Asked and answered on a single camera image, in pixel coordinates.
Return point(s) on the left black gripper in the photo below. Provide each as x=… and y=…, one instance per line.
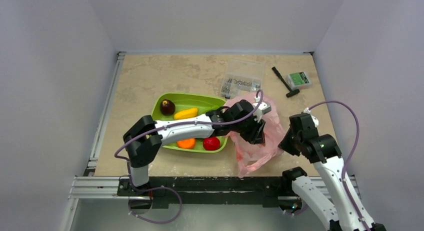
x=255, y=136

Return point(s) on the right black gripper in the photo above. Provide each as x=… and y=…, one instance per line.
x=286, y=144

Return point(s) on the pink plastic bag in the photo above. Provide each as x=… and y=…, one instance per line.
x=251, y=157

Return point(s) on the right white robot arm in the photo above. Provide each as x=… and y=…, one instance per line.
x=343, y=209

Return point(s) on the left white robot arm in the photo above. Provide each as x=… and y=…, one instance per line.
x=144, y=139

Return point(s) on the red fake apple right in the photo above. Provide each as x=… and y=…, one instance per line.
x=211, y=144

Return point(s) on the yellow fake fruit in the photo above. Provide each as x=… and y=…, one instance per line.
x=186, y=113

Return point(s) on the orange fake fruit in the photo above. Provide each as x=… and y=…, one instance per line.
x=186, y=143

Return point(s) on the dark red fake apple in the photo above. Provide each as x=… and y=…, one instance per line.
x=167, y=107

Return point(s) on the clear plastic screw box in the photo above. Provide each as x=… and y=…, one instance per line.
x=242, y=77

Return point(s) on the green plastic tray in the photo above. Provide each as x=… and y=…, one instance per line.
x=185, y=101

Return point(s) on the small green labelled box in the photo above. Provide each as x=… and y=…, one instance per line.
x=299, y=80

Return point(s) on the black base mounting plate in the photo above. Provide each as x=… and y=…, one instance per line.
x=266, y=191

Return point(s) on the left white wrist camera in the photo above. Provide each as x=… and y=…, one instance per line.
x=261, y=108

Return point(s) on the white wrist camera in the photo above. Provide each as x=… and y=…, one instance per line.
x=261, y=108
x=314, y=119

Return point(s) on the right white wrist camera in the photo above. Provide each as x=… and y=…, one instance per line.
x=314, y=119

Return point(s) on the black T-handle tool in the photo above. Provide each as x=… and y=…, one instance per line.
x=291, y=92

